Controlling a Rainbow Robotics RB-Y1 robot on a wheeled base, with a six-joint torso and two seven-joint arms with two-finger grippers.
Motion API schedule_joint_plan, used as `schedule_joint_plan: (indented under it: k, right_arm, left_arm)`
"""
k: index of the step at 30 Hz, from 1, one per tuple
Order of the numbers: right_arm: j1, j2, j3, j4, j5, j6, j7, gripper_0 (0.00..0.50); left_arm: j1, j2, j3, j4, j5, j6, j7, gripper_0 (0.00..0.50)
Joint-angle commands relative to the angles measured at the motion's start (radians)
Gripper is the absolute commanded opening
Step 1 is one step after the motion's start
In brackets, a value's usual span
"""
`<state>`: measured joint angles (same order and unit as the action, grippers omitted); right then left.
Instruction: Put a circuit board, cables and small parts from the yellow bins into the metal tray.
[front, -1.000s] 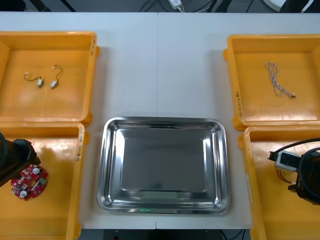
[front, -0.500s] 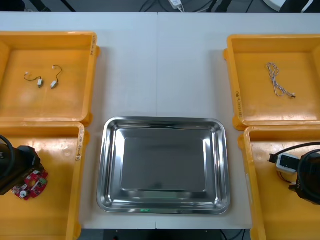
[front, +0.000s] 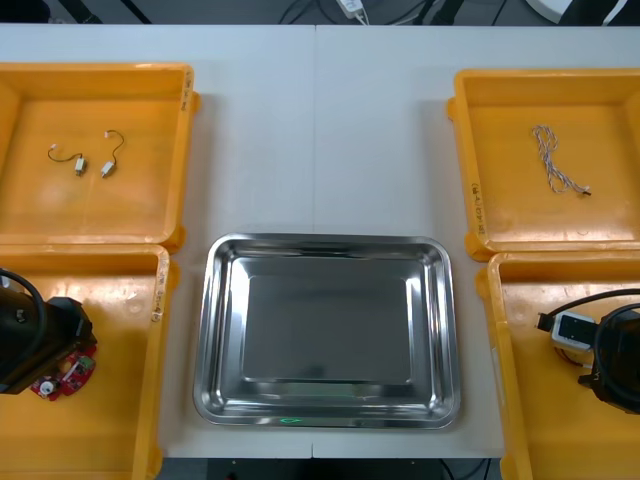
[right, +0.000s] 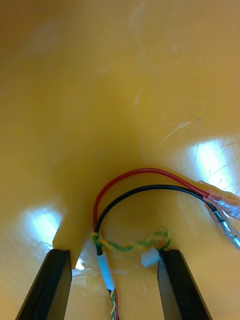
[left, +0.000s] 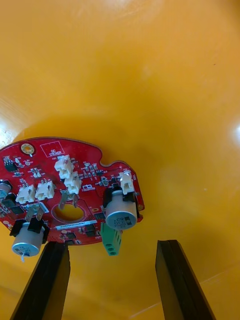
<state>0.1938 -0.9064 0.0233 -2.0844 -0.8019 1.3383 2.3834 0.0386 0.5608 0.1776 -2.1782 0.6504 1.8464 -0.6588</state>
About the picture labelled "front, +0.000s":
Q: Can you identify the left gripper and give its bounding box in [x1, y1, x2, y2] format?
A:
[29, 296, 99, 384]

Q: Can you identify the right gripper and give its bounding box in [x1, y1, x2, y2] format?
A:
[578, 307, 640, 416]

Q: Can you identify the round red circuit board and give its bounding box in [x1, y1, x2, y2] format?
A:
[30, 344, 98, 400]

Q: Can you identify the small metal solenoid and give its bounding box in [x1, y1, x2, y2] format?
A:
[47, 143, 90, 178]
[99, 129, 126, 180]

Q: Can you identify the blue-white twisted wire harness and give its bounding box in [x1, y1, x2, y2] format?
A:
[530, 124, 593, 197]

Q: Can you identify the yellow-orange plastic bin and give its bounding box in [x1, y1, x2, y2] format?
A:
[474, 251, 640, 480]
[446, 68, 640, 262]
[0, 62, 202, 254]
[0, 243, 180, 480]

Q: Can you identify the steel tray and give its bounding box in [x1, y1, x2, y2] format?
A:
[192, 231, 462, 430]

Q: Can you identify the black slanted stand leg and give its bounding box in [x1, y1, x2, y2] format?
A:
[118, 0, 153, 24]

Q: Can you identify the white power adapter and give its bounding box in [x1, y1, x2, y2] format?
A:
[336, 0, 372, 25]

